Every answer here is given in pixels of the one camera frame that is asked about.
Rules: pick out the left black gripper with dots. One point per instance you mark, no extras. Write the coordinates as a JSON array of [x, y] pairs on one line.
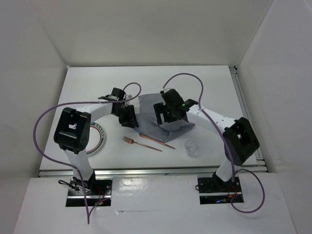
[[130, 119]]

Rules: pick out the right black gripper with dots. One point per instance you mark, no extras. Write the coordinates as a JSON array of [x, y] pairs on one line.
[[160, 108]]

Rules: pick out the grey cloth placemat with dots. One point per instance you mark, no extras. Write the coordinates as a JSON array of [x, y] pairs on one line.
[[147, 122]]

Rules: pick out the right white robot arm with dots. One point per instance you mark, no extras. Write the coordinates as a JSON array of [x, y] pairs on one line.
[[238, 136]]

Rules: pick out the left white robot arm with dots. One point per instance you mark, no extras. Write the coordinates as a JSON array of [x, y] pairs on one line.
[[73, 130]]

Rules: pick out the copper knife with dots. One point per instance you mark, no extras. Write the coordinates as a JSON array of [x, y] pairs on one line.
[[157, 141]]

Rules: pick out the copper fork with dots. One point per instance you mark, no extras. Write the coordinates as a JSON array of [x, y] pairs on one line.
[[131, 141]]

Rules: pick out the white plate green red rim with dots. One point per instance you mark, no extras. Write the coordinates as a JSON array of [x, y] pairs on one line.
[[96, 139]]

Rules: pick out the clear glass cup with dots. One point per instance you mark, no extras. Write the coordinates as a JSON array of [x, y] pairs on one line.
[[191, 147]]

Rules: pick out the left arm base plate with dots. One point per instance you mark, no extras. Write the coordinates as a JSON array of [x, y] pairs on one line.
[[100, 194]]

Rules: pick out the aluminium front rail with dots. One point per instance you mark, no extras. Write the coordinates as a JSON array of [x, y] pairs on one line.
[[135, 172]]

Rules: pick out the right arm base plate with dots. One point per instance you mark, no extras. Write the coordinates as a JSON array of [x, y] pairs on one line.
[[212, 191]]

